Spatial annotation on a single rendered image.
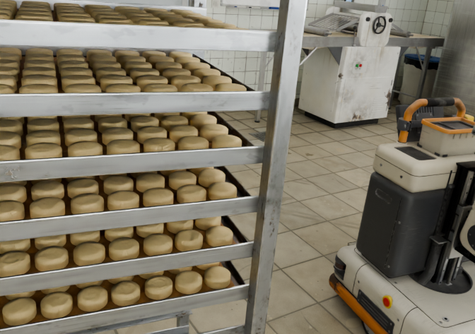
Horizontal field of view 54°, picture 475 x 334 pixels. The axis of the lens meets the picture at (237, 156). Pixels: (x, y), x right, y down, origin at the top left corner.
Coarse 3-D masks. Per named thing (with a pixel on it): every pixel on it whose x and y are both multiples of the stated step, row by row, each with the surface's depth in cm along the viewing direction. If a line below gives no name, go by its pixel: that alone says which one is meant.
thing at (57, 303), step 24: (216, 264) 92; (72, 288) 83; (96, 288) 81; (120, 288) 81; (144, 288) 85; (168, 288) 83; (192, 288) 84; (216, 288) 86; (0, 312) 76; (24, 312) 74; (48, 312) 75; (72, 312) 78
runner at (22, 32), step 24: (0, 24) 55; (24, 24) 56; (48, 24) 57; (72, 24) 58; (96, 24) 59; (144, 48) 62; (168, 48) 64; (192, 48) 65; (216, 48) 66; (240, 48) 67; (264, 48) 69
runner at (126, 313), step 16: (224, 288) 83; (240, 288) 84; (144, 304) 78; (160, 304) 79; (176, 304) 80; (192, 304) 81; (208, 304) 83; (48, 320) 72; (64, 320) 73; (80, 320) 74; (96, 320) 75; (112, 320) 76; (128, 320) 77
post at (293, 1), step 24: (288, 0) 64; (288, 24) 66; (288, 48) 67; (288, 72) 68; (288, 96) 70; (288, 120) 71; (264, 144) 74; (288, 144) 73; (264, 168) 75; (264, 192) 76; (264, 216) 76; (264, 240) 78; (264, 264) 80; (264, 288) 82; (264, 312) 84
